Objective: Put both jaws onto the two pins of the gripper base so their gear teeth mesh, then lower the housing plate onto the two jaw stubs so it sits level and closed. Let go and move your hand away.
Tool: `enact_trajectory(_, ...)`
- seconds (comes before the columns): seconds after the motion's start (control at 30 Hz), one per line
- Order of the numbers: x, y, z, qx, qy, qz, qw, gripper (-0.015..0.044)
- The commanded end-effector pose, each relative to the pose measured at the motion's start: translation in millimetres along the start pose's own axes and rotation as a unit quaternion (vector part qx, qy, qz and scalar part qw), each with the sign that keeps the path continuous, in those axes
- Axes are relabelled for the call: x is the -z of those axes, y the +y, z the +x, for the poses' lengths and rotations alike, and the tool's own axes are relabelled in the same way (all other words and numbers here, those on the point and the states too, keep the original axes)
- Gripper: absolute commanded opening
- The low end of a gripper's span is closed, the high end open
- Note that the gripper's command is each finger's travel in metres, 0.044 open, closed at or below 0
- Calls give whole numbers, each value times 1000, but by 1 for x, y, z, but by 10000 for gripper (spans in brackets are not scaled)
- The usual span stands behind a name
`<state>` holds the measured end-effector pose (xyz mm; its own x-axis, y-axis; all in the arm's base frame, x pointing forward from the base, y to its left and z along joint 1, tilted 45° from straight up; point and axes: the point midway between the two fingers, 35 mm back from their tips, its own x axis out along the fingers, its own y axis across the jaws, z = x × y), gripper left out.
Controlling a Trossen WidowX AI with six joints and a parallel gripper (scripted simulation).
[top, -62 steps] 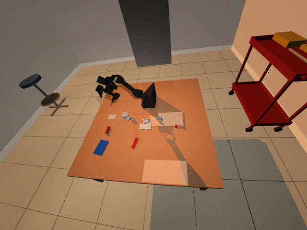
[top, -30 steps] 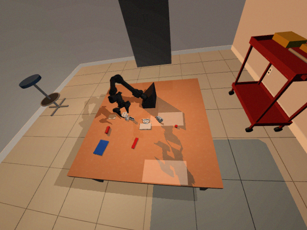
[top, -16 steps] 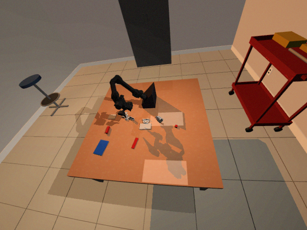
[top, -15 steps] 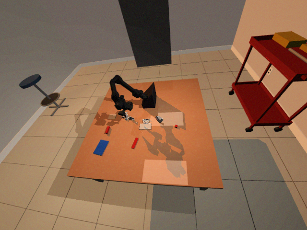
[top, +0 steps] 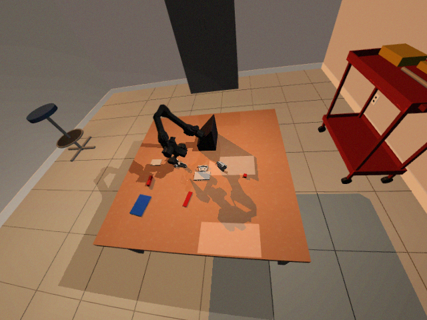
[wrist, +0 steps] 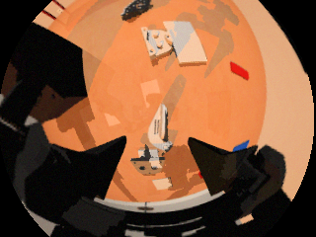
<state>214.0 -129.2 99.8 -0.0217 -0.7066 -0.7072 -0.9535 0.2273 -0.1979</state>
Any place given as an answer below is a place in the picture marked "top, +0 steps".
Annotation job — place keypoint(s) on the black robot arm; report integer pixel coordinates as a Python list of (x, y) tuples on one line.
[(169, 144)]

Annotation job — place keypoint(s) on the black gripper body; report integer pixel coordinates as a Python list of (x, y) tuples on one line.
[(173, 160)]

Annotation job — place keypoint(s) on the blue flat rectangular plate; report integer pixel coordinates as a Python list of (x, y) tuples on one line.
[(140, 205)]

